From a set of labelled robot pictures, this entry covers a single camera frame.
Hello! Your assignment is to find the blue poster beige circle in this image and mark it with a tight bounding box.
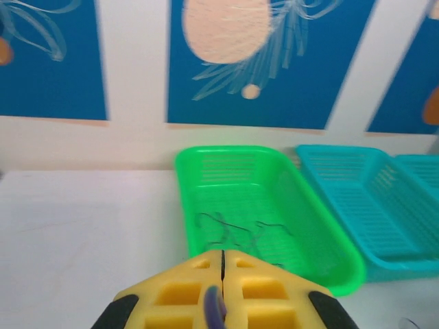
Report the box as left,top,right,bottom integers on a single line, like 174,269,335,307
167,0,377,134

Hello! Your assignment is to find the green plastic basket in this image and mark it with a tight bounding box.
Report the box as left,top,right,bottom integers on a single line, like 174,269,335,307
174,145,366,297

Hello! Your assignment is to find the thin black cable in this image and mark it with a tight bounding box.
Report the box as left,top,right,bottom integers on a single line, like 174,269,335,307
194,211,293,270

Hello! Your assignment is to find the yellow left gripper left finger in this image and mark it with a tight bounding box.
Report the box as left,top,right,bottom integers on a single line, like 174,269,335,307
89,249,224,329

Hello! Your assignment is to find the blue poster fern orange circle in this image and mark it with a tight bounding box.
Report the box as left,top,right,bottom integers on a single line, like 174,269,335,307
364,0,439,136

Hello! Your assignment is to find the teal plastic basket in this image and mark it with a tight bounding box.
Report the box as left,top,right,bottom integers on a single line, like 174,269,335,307
394,154,439,203
295,143,439,284

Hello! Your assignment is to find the blue poster flower orange dot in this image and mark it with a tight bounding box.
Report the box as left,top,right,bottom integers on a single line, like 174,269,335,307
0,0,111,127

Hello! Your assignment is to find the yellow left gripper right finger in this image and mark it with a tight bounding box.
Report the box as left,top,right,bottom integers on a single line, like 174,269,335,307
223,249,359,329

